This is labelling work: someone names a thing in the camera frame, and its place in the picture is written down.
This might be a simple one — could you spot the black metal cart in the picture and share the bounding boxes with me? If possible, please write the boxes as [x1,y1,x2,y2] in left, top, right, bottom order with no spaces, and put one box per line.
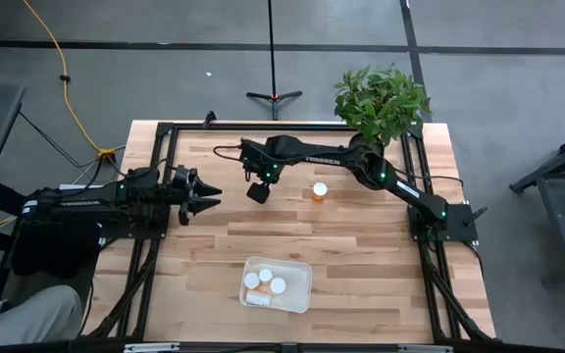
[509,123,565,288]

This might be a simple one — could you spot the white plastic basket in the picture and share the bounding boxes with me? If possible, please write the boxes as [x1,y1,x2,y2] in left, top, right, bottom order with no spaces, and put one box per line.
[238,255,314,315]

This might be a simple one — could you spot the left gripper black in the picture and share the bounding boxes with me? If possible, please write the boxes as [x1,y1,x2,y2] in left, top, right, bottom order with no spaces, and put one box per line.
[166,174,224,227]

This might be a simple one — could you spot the yellow extension cable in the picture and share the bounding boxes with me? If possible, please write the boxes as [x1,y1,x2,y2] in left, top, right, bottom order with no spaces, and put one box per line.
[21,0,117,163]

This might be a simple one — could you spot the black aluminium frame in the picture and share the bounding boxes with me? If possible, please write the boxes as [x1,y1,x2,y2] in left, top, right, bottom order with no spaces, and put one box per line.
[85,121,497,344]

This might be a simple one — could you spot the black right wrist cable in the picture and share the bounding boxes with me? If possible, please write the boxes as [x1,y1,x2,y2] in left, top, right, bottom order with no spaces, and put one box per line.
[212,143,245,162]

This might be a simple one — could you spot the black tripod stand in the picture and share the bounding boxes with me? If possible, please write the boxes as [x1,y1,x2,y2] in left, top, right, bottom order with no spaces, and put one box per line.
[245,0,304,122]

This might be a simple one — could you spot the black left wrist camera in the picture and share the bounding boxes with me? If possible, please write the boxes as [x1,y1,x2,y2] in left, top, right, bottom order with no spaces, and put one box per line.
[172,165,199,190]

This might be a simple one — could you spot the black plant pot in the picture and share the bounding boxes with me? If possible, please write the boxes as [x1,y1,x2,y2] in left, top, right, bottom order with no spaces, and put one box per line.
[347,131,380,154]

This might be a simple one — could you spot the black bag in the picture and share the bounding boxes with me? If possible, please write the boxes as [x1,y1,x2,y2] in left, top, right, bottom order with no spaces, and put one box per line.
[11,218,103,279]

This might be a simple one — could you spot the silver bracket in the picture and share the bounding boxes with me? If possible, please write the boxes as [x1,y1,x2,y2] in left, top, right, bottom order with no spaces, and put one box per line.
[397,344,454,353]
[123,342,180,353]

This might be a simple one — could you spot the green leafy plant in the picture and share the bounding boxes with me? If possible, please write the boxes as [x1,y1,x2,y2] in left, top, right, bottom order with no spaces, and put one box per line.
[334,66,433,147]

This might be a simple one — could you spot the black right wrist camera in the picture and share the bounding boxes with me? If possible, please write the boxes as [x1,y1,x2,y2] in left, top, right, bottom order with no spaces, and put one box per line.
[245,180,272,205]

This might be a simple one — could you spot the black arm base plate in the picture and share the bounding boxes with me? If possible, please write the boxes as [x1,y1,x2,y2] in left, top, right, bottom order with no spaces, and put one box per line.
[407,202,488,244]
[100,215,169,241]

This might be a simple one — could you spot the person's leg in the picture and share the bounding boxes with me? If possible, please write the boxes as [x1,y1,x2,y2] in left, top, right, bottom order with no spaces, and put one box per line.
[0,285,83,349]

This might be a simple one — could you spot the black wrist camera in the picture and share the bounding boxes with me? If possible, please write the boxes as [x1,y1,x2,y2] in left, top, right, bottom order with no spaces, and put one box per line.
[245,180,272,205]
[172,165,199,190]

